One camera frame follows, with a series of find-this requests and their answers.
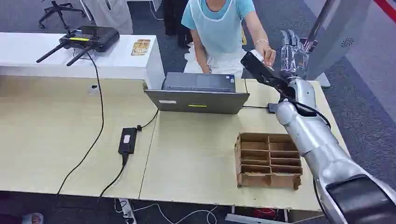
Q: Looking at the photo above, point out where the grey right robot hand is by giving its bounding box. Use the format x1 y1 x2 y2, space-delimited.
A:
279 29 310 79

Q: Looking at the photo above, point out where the person's left hand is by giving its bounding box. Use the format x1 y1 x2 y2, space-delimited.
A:
256 42 276 67

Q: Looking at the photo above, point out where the grey laptop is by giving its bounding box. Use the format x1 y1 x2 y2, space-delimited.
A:
144 72 250 115

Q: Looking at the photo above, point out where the seated person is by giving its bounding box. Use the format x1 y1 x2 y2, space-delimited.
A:
181 0 276 78

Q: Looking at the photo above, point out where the grey floor kiosk stand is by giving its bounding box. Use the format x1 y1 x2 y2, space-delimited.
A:
304 0 373 89

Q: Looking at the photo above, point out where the stack of gold cards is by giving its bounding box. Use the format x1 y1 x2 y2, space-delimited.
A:
131 39 151 56

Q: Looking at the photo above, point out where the white cabinet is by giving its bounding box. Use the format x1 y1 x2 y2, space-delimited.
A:
0 32 165 90

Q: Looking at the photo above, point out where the wooden compartment card box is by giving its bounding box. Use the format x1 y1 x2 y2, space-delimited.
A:
234 133 303 191

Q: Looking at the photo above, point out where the black laptop power adapter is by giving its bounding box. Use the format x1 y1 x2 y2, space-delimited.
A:
118 127 138 155

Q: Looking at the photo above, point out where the black remote controller with antennas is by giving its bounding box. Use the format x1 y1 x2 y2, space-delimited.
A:
35 25 120 67

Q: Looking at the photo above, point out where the red object under desk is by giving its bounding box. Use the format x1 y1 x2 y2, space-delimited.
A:
254 208 278 220

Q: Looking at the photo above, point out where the grey metal floor bar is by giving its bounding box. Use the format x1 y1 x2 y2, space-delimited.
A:
225 213 292 224

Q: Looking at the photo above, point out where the black office chair base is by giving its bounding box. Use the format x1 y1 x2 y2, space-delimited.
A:
38 0 87 32

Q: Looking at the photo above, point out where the white power strip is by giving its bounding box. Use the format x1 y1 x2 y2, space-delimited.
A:
118 197 137 224

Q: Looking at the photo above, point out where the person's foot in slipper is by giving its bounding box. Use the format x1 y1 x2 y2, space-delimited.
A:
21 212 44 224

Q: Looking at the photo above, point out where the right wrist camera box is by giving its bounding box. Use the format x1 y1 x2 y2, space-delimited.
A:
240 49 297 98

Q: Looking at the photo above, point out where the chrome stanchion post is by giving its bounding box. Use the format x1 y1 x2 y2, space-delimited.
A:
301 0 337 54

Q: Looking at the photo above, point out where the black adapter to laptop cable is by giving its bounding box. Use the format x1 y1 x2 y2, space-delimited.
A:
136 109 160 132

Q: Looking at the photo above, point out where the long black controller cable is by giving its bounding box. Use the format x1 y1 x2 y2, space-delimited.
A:
56 52 105 196

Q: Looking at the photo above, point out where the black adapter mains cable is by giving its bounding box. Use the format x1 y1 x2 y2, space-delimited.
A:
99 153 129 198

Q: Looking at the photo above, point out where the white floor cable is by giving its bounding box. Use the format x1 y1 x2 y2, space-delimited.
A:
133 203 219 224

